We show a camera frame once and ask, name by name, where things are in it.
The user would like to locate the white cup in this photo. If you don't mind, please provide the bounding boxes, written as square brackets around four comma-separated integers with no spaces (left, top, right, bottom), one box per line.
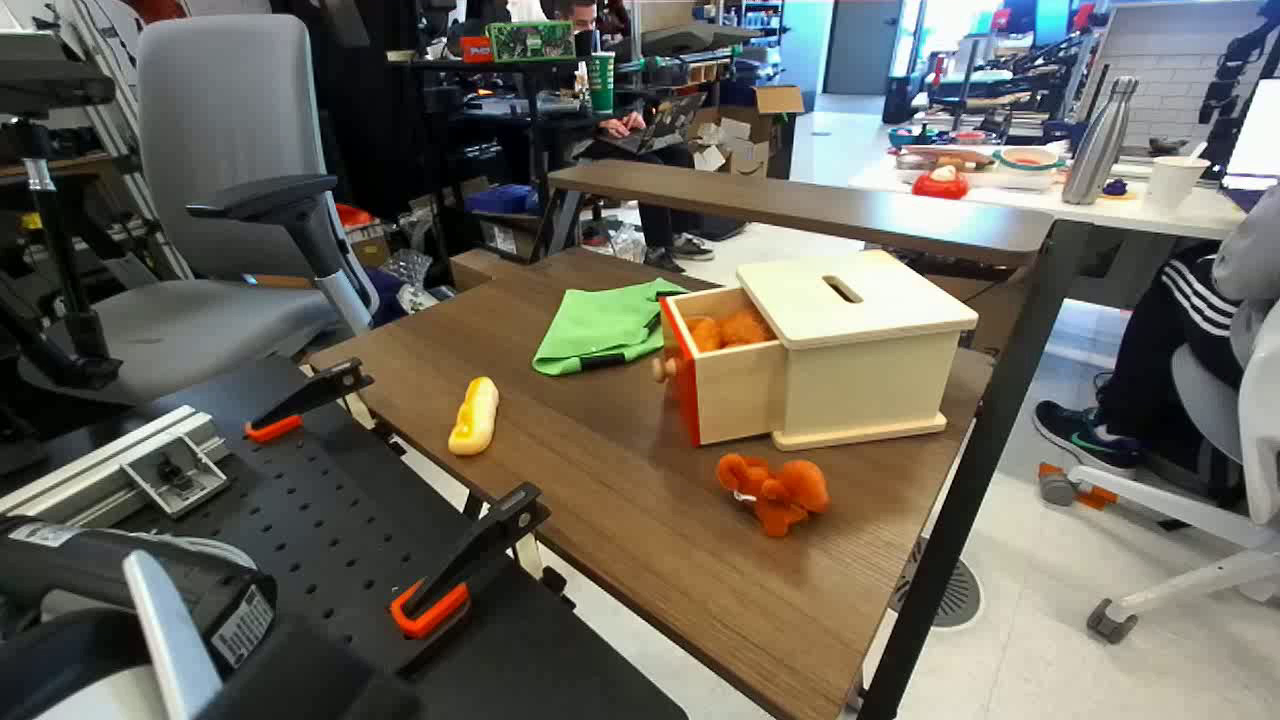
[1141,154,1212,216]

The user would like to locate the black table leg frame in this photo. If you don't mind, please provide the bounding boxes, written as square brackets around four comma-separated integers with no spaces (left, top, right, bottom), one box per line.
[858,216,1077,720]

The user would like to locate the grey office chair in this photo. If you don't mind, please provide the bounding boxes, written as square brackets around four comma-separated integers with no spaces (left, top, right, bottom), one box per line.
[17,12,383,404]

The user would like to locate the green cloth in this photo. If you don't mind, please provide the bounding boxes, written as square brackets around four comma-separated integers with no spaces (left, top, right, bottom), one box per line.
[530,278,688,379]

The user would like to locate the small red object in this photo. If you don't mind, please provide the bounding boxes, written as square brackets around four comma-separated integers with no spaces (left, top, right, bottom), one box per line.
[908,166,976,204]

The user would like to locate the orange plush toy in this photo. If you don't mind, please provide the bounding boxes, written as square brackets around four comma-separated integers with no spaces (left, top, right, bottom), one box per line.
[713,447,831,544]

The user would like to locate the steel water bottle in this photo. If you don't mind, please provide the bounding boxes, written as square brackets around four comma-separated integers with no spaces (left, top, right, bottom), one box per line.
[1059,72,1145,208]

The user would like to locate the dark wooden bench table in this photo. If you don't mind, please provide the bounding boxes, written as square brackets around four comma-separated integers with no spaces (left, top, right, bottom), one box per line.
[549,157,1057,262]

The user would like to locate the cardboard box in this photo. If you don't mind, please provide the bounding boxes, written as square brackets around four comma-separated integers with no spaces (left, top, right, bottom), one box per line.
[683,83,814,181]

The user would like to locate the orange plush pieces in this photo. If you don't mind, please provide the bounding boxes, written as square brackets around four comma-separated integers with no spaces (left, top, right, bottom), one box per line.
[688,307,777,357]

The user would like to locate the white bowl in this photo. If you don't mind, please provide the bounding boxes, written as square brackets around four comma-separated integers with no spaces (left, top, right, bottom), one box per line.
[992,140,1073,191]

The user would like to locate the black clamp with orange tips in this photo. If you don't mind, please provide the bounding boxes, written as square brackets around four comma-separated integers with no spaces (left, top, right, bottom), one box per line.
[241,357,375,447]
[387,481,553,645]

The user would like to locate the white desk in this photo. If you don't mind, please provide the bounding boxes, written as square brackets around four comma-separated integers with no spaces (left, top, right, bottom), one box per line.
[903,140,1254,249]

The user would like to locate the person leg in striped trousers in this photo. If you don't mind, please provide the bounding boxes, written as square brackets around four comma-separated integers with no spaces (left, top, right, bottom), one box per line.
[1112,183,1280,472]

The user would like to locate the dark sneaker shoe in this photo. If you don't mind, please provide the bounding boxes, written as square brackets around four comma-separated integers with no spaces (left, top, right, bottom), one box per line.
[1033,396,1152,472]

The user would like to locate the green circuit box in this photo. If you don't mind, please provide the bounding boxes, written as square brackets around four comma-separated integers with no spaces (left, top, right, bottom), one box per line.
[483,15,581,70]

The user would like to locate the yellow toy banana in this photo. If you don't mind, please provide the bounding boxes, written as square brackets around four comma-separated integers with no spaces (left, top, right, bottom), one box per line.
[445,371,504,460]

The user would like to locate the wooden drawer with red-orange front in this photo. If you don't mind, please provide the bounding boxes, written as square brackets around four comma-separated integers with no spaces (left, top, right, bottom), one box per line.
[658,285,787,453]

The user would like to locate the black perforated mounting board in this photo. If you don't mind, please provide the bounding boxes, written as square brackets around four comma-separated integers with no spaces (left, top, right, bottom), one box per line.
[146,354,694,720]

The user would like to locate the light wooden chest box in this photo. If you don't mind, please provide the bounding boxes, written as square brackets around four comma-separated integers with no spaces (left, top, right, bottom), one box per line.
[731,249,983,455]

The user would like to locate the white office chair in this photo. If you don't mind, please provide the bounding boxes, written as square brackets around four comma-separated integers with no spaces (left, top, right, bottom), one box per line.
[1035,295,1280,647]

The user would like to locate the green can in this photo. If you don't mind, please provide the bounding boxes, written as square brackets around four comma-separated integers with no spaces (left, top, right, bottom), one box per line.
[585,47,621,120]

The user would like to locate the aluminium extrusion rail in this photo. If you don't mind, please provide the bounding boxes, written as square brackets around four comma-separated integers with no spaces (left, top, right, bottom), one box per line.
[0,404,234,530]

